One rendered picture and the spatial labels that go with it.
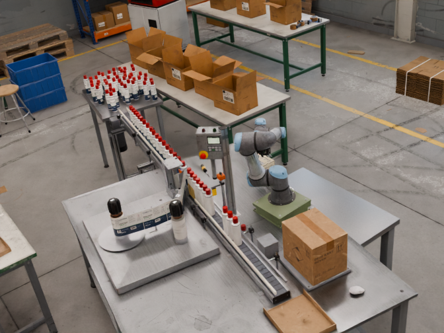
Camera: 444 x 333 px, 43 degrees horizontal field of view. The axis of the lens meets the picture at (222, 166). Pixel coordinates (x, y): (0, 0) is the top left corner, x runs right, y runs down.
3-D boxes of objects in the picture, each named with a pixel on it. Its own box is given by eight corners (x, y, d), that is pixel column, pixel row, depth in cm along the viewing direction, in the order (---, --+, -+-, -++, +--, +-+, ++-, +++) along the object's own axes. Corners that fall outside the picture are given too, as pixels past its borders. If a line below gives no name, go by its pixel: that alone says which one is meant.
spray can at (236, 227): (232, 243, 348) (228, 217, 337) (239, 240, 350) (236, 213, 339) (236, 247, 344) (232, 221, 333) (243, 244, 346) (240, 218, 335)
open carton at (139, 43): (123, 65, 666) (116, 34, 646) (154, 54, 688) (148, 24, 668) (140, 73, 638) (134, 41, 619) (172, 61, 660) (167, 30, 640)
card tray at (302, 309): (263, 312, 303) (263, 307, 301) (303, 293, 312) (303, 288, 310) (293, 350, 279) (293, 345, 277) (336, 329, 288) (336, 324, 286)
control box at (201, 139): (201, 152, 367) (197, 126, 357) (226, 151, 364) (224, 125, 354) (199, 160, 359) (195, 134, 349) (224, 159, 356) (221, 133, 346)
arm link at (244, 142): (271, 189, 374) (255, 143, 330) (249, 190, 378) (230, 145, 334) (271, 174, 381) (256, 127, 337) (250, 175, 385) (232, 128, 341)
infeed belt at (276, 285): (165, 172, 436) (164, 167, 434) (175, 168, 439) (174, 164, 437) (275, 302, 307) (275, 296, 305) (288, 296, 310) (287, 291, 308)
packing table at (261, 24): (193, 55, 891) (187, 7, 850) (233, 41, 928) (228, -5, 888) (287, 94, 734) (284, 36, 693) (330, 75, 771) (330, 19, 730)
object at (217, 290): (61, 203, 419) (61, 201, 418) (237, 143, 469) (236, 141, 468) (164, 425, 254) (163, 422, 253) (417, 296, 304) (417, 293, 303)
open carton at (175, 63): (158, 86, 600) (152, 53, 581) (191, 73, 623) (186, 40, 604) (178, 95, 574) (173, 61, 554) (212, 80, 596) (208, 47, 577)
